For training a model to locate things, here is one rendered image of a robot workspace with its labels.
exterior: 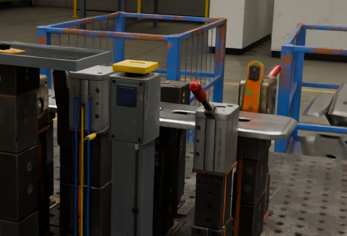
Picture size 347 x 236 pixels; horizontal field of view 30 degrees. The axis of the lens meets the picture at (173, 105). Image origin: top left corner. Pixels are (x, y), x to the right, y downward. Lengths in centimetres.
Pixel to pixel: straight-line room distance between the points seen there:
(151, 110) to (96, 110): 22
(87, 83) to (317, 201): 81
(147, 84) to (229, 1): 830
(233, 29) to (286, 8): 80
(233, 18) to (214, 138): 815
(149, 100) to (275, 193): 85
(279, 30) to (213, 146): 811
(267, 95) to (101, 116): 43
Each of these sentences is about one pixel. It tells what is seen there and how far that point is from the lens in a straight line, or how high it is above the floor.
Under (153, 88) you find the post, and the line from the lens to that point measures 109.
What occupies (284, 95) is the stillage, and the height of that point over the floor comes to 70.
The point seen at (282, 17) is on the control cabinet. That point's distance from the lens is 927.
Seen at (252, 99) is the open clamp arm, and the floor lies 102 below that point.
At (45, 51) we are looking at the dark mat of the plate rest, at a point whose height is 116.
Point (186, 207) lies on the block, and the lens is 170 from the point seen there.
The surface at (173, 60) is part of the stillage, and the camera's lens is 333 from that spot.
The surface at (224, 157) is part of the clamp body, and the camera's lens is 122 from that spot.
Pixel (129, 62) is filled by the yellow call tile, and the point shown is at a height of 116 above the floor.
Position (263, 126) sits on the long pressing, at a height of 100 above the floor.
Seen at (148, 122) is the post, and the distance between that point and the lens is 108.
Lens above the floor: 134
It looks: 13 degrees down
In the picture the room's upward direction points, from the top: 2 degrees clockwise
